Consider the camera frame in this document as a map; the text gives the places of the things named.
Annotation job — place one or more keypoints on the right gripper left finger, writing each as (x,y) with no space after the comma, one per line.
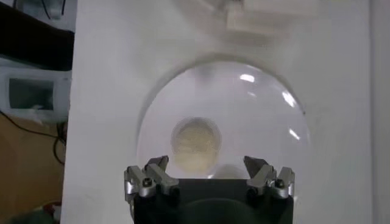
(143,182)

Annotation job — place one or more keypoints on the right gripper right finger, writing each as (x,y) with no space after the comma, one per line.
(265,179)

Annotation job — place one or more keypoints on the perforated steel steamer basket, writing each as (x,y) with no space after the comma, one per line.
(259,18)

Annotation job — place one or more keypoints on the white round plate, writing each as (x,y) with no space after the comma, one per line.
(243,121)

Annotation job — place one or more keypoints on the white device with dark window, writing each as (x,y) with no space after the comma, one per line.
(61,97)

